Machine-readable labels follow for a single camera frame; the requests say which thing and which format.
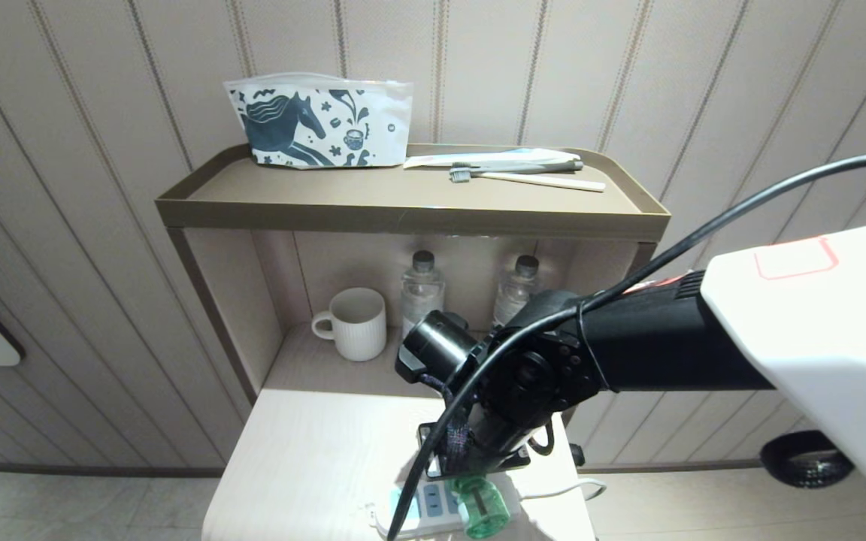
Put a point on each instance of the beige bedside shelf unit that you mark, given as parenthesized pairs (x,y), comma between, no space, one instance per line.
(403,199)

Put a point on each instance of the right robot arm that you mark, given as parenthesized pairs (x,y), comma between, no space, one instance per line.
(658,346)

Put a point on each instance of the clear water bottle black cap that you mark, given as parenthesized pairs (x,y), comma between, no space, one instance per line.
(422,293)
(514,293)

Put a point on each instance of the grey toothbrush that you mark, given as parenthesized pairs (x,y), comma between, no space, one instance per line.
(531,167)

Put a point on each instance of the white toothpaste tube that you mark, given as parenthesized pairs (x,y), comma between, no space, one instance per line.
(493,156)

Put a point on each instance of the white toothbrush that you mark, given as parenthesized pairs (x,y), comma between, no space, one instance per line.
(546,180)

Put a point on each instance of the white ribbed mug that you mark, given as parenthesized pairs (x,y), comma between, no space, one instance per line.
(358,327)

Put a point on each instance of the white power strip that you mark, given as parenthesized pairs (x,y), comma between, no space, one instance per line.
(433,505)

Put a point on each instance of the black round wheel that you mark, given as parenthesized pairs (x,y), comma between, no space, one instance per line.
(805,460)

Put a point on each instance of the green mosquito repellent device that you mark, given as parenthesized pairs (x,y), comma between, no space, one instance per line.
(484,511)

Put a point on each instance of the horse print zip pouch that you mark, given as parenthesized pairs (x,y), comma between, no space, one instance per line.
(313,124)

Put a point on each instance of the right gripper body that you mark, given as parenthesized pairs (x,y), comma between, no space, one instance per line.
(495,442)

